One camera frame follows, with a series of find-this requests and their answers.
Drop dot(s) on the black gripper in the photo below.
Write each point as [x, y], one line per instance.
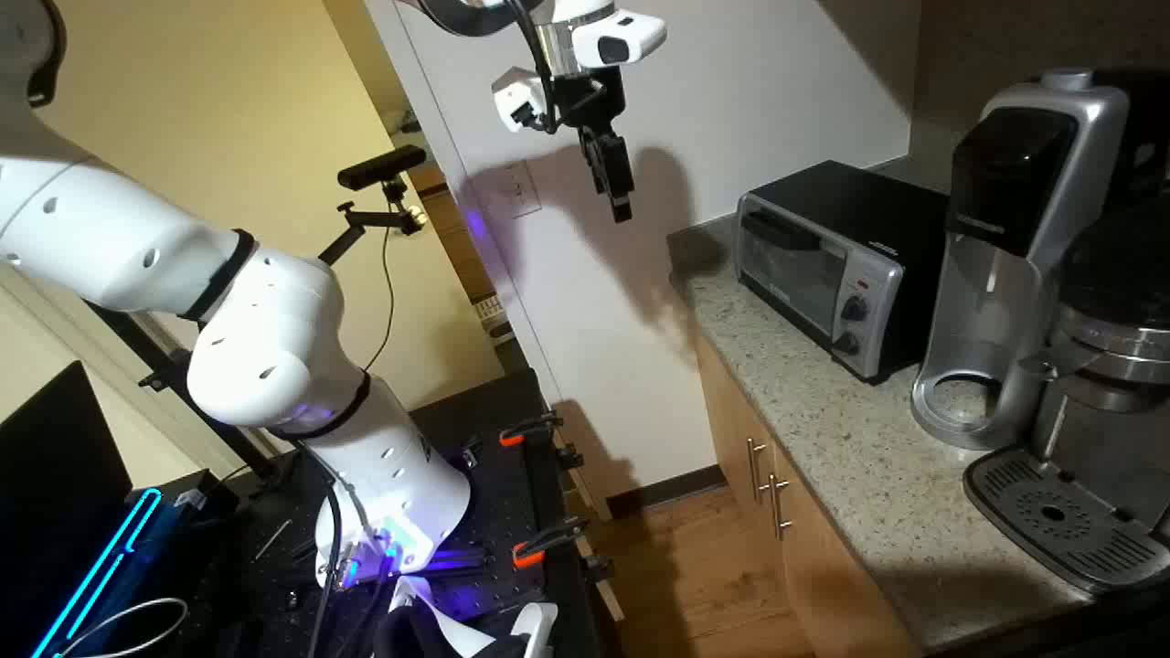
[585, 98]

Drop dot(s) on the black box with blue light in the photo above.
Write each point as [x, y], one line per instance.
[123, 550]

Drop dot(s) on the black stereo camera bar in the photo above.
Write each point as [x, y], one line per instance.
[381, 166]

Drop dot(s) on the white plastic hook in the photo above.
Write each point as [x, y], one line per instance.
[534, 626]

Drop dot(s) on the silver black coffee machine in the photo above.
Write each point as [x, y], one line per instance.
[1074, 525]

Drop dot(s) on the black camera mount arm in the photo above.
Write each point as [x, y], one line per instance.
[379, 221]

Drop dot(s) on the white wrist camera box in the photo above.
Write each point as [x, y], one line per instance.
[518, 98]

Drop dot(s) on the silver black toaster oven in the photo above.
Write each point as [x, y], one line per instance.
[844, 294]

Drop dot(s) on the black metal stand bar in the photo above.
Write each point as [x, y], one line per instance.
[159, 370]

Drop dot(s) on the black clamp with orange tip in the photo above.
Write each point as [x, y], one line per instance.
[532, 431]
[543, 548]

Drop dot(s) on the tall silver beverage machine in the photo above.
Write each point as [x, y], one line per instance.
[1011, 243]

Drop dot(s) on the black perforated robot table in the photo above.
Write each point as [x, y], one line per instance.
[499, 488]

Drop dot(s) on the black monitor screen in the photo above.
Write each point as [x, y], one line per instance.
[60, 488]

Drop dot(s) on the white wall outlet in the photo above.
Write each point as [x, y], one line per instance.
[518, 190]

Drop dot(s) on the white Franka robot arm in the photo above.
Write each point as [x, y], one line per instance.
[110, 231]

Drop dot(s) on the wooden base cabinet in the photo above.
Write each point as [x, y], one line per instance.
[732, 425]

